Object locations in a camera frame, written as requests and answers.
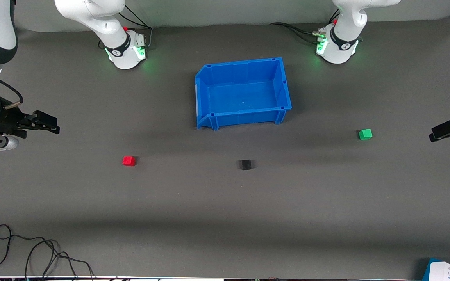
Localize black base cables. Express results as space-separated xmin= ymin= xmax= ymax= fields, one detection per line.
xmin=98 ymin=4 xmax=154 ymax=51
xmin=270 ymin=16 xmax=341 ymax=44

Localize black right base cables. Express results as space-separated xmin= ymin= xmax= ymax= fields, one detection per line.
xmin=98 ymin=4 xmax=154 ymax=51

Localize black left base cables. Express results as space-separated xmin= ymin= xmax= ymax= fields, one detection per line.
xmin=270 ymin=16 xmax=341 ymax=44

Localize blue plastic storage bin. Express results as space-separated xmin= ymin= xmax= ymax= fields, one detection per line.
xmin=195 ymin=57 xmax=292 ymax=130

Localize thin black loose cable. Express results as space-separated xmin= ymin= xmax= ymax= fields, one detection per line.
xmin=0 ymin=224 xmax=95 ymax=280

